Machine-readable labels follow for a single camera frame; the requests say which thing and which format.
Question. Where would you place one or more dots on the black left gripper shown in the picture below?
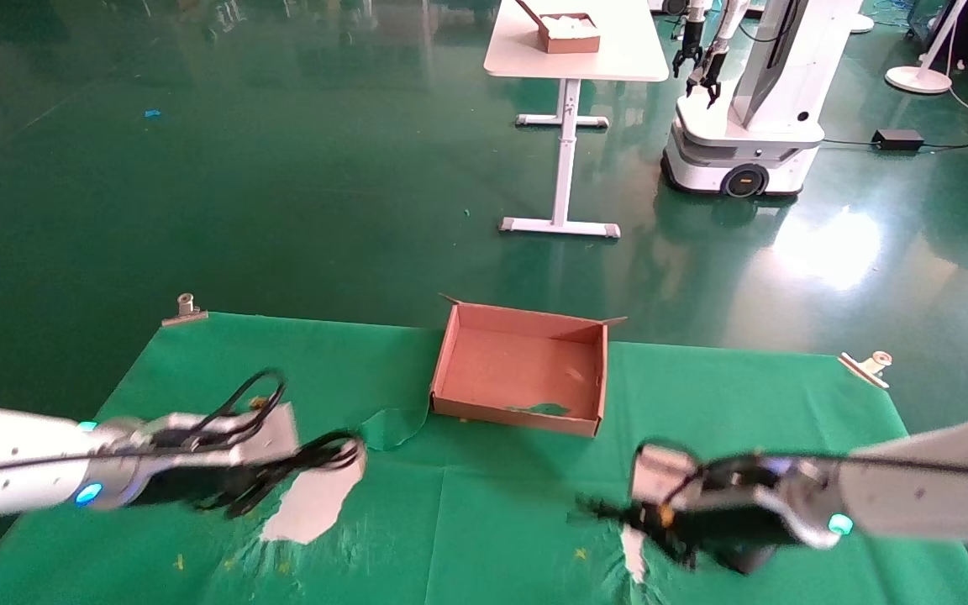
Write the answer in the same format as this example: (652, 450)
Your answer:
(198, 483)

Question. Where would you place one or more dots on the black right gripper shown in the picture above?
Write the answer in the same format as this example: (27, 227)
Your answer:
(744, 504)

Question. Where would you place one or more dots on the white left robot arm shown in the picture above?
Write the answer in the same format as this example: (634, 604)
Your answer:
(13, 462)

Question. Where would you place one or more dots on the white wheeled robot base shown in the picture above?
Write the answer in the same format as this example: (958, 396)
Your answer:
(753, 134)

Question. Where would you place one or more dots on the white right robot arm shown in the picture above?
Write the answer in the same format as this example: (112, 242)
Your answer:
(912, 504)

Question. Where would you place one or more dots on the open brown cardboard box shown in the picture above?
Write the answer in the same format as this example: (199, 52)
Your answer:
(518, 361)

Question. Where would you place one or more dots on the small brown cardboard box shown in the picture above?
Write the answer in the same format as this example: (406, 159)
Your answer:
(572, 45)

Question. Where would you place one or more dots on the white items in small box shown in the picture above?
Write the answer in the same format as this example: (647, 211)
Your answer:
(572, 25)

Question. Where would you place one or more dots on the torn green tablecloth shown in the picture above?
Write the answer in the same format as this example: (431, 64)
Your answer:
(492, 504)

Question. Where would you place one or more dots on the metal table clamp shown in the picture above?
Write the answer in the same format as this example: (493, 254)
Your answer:
(184, 311)
(866, 367)

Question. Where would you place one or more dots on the small black robot gripper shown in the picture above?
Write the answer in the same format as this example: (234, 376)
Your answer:
(707, 76)
(689, 50)

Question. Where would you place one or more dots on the black power adapter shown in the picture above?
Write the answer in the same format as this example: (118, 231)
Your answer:
(896, 139)

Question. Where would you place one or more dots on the white floor stand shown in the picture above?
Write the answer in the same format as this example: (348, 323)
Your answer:
(917, 80)

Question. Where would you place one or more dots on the white pedestal table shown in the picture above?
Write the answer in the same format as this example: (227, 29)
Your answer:
(618, 50)

